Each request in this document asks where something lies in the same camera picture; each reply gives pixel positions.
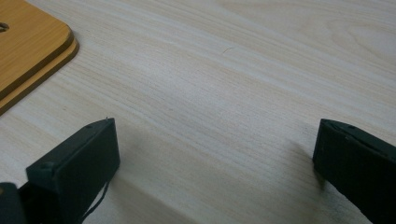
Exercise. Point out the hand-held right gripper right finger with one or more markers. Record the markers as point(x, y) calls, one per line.
point(358, 168)

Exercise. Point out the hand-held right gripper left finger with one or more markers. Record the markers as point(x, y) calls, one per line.
point(74, 169)

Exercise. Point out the orange wooden board with cutouts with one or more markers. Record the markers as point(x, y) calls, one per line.
point(28, 46)

